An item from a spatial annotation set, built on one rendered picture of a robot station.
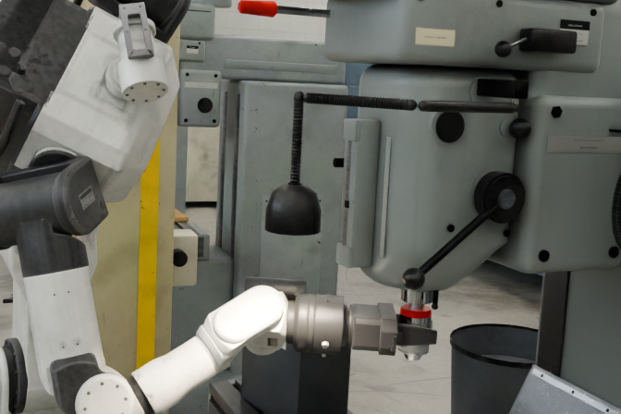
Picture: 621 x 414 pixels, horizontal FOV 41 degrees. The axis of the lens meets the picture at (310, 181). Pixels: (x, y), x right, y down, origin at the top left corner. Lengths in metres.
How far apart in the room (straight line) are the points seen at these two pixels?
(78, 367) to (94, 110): 0.37
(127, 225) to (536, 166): 1.89
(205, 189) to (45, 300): 8.54
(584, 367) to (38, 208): 0.95
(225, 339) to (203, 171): 8.48
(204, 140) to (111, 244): 6.80
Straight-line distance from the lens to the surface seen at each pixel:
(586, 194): 1.28
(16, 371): 1.66
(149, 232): 2.90
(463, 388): 3.27
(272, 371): 1.70
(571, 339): 1.59
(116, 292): 2.93
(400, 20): 1.09
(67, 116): 1.27
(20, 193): 1.21
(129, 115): 1.30
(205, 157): 9.66
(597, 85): 1.29
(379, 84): 1.19
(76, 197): 1.19
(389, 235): 1.17
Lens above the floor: 1.61
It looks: 7 degrees down
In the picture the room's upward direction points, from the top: 3 degrees clockwise
